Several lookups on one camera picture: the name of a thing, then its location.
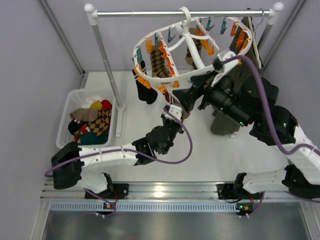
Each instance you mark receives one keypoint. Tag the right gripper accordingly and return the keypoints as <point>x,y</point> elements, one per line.
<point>203,92</point>

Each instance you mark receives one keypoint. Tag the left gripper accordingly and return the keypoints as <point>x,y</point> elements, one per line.
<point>169,122</point>

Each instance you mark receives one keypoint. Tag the black striped sock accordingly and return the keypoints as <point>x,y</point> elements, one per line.
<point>144,90</point>

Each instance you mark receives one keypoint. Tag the white clip hanger frame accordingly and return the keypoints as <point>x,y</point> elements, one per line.
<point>169,38</point>

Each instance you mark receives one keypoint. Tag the brown argyle sock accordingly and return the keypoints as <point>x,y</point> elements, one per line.
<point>193,56</point>
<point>101,125</point>
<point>158,68</point>

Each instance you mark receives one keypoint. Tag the tan maroon striped sock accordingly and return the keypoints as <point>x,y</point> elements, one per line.
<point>84,114</point>

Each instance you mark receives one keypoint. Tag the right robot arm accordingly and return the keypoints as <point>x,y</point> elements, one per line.
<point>255,105</point>

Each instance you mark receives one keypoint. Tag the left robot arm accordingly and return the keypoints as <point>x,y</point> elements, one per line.
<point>84,167</point>

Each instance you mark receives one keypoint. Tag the wooden clothes hanger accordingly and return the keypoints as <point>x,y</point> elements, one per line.
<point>254,43</point>

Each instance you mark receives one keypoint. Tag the red sock in basket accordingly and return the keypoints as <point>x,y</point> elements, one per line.
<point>106,105</point>

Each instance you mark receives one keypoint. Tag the yellow sock in basket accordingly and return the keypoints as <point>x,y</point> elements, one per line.
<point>96,105</point>

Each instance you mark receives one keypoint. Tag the dark teal sock in basket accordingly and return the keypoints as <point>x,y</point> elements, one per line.
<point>90,138</point>

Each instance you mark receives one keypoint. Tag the white sock in basket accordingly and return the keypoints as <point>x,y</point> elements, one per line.
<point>91,99</point>

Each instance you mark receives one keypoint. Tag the black sock in basket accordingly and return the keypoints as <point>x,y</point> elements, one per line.
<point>75,125</point>

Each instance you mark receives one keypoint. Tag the white laundry basket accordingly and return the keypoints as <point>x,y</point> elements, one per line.
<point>77,99</point>

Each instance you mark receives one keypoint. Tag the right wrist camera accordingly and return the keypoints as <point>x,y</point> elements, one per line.
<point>224,62</point>

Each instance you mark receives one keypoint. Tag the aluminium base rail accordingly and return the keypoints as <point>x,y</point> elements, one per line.
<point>160,197</point>

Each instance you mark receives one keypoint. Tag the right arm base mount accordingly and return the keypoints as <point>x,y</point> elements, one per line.
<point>225,191</point>

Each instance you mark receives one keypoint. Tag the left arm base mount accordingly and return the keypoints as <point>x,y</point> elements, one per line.
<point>119,191</point>

